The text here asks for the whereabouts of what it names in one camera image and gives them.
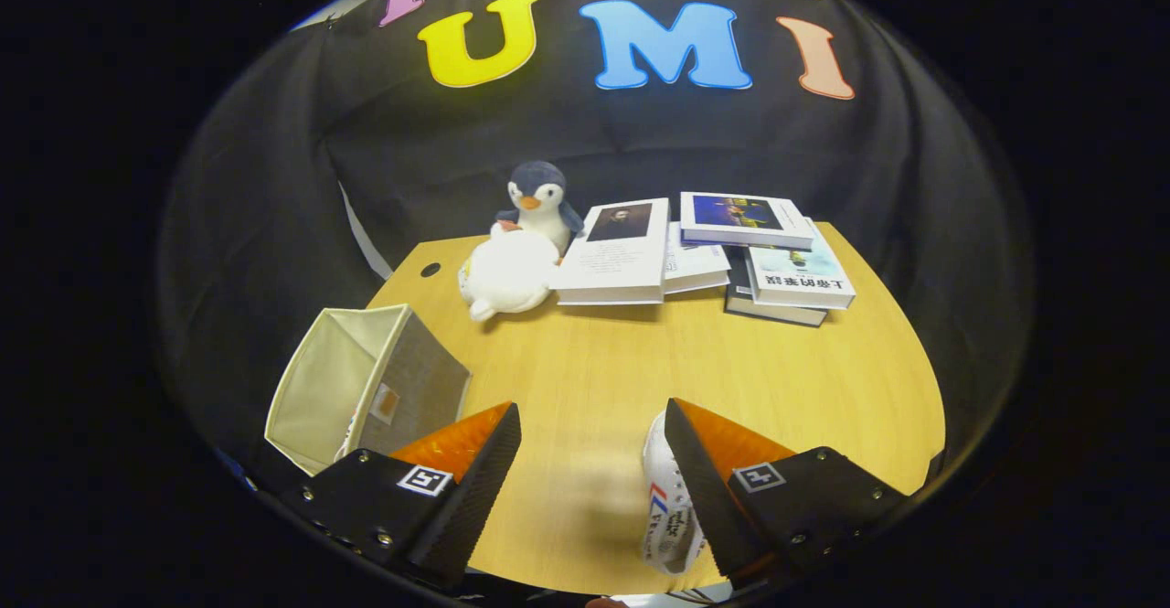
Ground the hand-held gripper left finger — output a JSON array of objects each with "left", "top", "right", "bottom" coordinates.
[{"left": 279, "top": 402, "right": 522, "bottom": 591}]

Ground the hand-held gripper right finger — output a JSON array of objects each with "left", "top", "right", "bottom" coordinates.
[{"left": 663, "top": 398, "right": 915, "bottom": 591}]

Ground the grey fabric storage box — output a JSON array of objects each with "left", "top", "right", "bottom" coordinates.
[{"left": 265, "top": 304, "right": 472, "bottom": 476}]

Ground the dark thick book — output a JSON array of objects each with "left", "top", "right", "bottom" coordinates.
[{"left": 724, "top": 244, "right": 830, "bottom": 327}]

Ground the white round plush toy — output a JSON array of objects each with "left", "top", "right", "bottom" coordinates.
[{"left": 457, "top": 224, "right": 563, "bottom": 323}]

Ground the plain white book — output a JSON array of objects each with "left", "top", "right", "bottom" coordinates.
[{"left": 663, "top": 221, "right": 732, "bottom": 295}]

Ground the book with pale green cover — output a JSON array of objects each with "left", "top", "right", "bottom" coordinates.
[{"left": 745, "top": 218, "right": 857, "bottom": 310}]

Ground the white book with portrait cover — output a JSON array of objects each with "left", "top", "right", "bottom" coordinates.
[{"left": 551, "top": 197, "right": 671, "bottom": 305}]

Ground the white book with blue picture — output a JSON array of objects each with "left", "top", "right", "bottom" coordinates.
[{"left": 679, "top": 191, "right": 814, "bottom": 251}]

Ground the penguin plush toy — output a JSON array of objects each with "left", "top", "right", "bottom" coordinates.
[{"left": 496, "top": 161, "right": 586, "bottom": 257}]

